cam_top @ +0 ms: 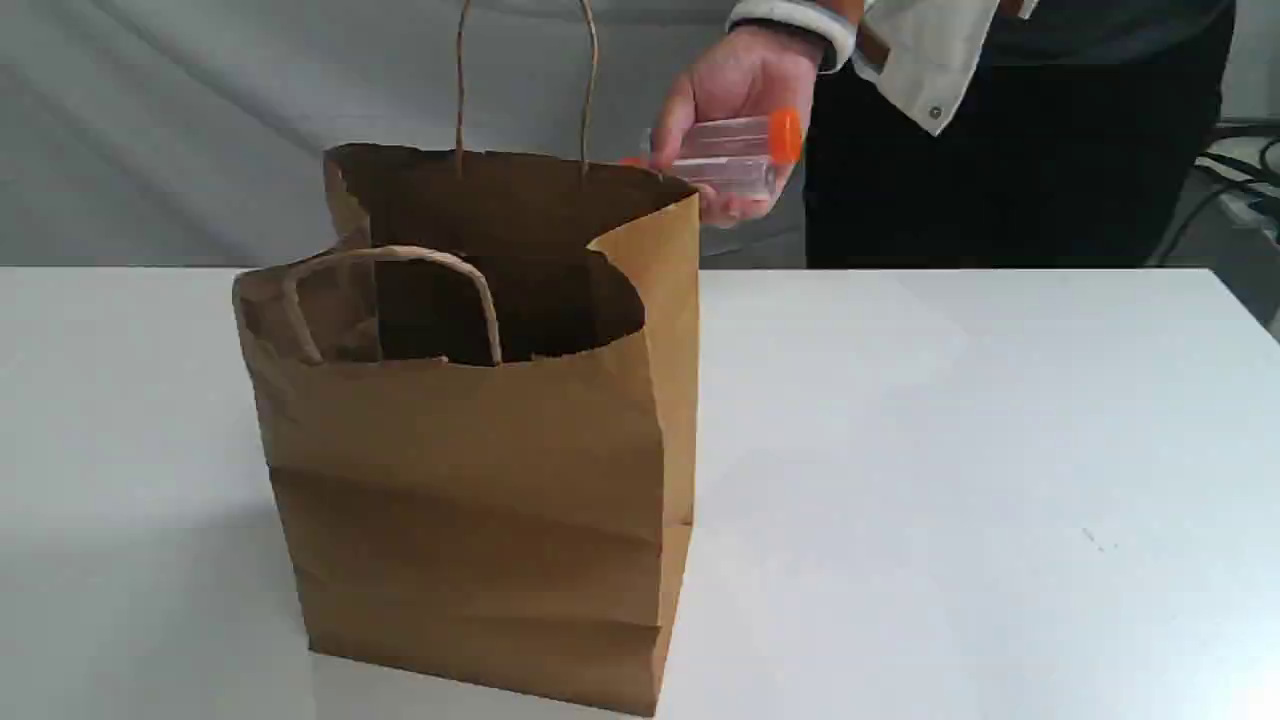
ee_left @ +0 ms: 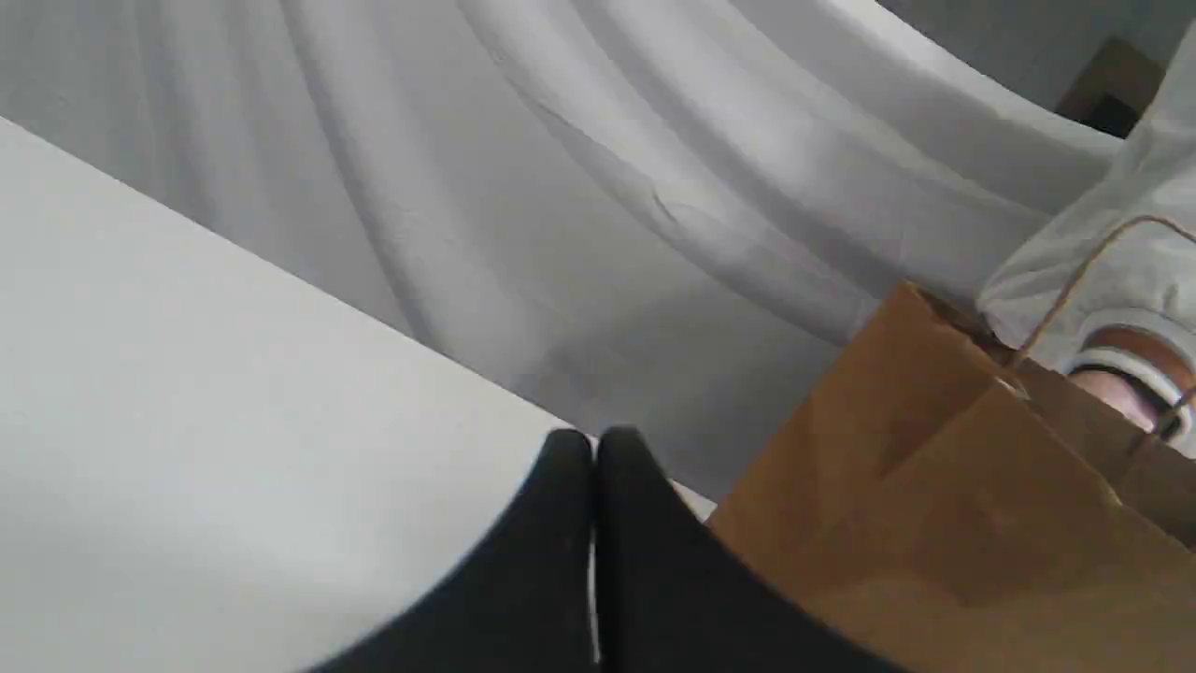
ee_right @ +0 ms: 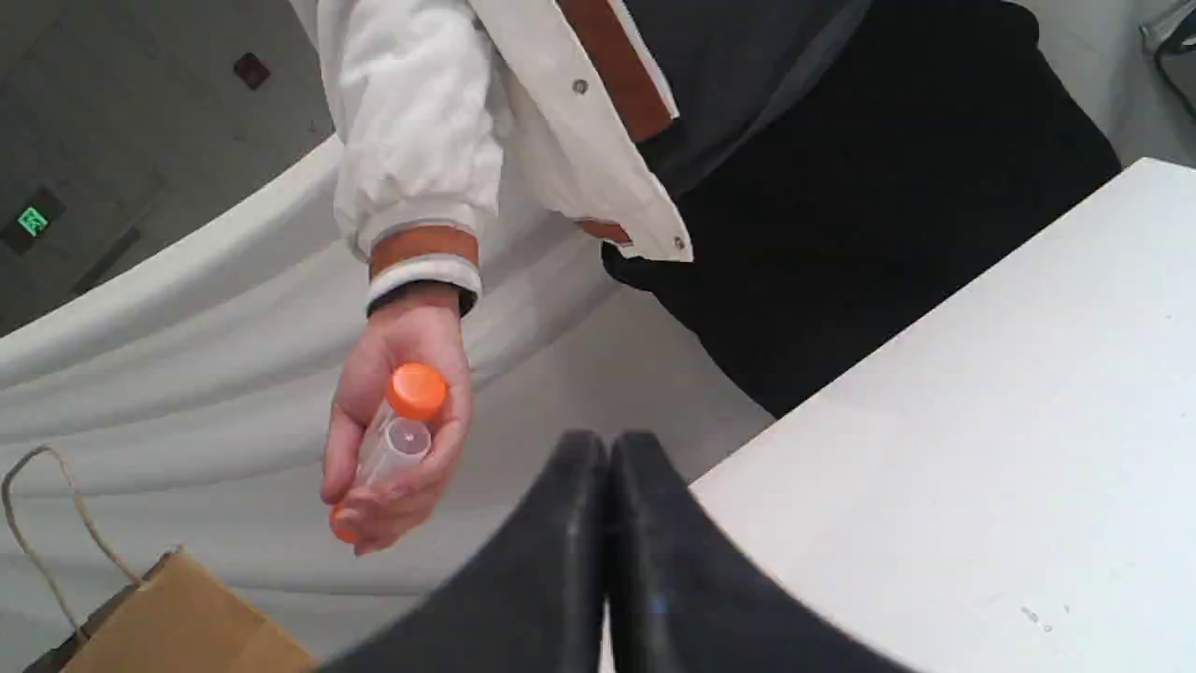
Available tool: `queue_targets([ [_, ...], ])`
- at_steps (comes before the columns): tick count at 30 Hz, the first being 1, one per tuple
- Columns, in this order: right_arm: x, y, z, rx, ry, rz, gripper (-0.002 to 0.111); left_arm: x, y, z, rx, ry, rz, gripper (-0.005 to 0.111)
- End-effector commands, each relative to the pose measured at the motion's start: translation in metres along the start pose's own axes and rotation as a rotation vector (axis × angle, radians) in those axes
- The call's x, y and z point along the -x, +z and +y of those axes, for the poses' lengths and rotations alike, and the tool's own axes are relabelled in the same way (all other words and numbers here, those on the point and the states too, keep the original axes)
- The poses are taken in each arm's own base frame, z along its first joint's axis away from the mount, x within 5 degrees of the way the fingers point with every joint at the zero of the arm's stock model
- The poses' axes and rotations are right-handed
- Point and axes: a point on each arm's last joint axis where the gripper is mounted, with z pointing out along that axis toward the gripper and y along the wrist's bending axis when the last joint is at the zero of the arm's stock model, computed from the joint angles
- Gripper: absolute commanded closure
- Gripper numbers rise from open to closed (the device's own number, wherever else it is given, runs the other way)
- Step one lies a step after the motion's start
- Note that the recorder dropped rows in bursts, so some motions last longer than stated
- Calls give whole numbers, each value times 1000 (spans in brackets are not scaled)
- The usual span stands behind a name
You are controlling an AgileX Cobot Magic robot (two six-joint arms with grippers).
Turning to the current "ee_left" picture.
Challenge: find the person hand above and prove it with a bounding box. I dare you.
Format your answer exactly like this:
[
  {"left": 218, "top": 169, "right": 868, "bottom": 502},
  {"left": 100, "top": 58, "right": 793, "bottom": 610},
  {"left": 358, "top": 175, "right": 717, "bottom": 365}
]
[{"left": 1064, "top": 325, "right": 1195, "bottom": 440}]

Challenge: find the white backdrop cloth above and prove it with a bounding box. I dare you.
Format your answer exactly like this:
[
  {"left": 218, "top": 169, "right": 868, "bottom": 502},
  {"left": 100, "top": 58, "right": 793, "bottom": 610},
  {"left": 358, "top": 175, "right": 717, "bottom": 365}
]
[{"left": 4, "top": 1, "right": 1118, "bottom": 498}]

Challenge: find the brown cardboard box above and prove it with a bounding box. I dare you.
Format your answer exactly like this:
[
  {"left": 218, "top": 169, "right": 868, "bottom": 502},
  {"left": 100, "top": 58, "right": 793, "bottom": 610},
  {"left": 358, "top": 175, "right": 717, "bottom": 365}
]
[{"left": 1054, "top": 37, "right": 1165, "bottom": 139}]

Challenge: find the brown paper bag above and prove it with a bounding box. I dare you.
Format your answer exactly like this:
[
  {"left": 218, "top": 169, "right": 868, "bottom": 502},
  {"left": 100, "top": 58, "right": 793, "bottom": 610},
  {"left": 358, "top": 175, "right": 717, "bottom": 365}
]
[{"left": 709, "top": 282, "right": 1195, "bottom": 672}]

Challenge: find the person forearm white sleeve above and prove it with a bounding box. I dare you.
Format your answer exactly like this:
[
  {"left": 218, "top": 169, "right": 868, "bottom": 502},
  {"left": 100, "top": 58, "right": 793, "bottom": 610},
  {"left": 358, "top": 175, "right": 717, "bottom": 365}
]
[{"left": 975, "top": 19, "right": 1196, "bottom": 459}]

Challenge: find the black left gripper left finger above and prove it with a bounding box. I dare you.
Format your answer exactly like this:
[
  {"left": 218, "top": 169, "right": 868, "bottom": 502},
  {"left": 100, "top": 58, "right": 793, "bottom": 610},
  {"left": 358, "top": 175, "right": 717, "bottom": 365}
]
[{"left": 321, "top": 429, "right": 594, "bottom": 672}]

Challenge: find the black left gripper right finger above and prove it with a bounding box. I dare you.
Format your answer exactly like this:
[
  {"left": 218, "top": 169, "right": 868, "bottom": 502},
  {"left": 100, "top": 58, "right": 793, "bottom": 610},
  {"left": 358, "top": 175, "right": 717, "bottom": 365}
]
[{"left": 594, "top": 427, "right": 893, "bottom": 672}]

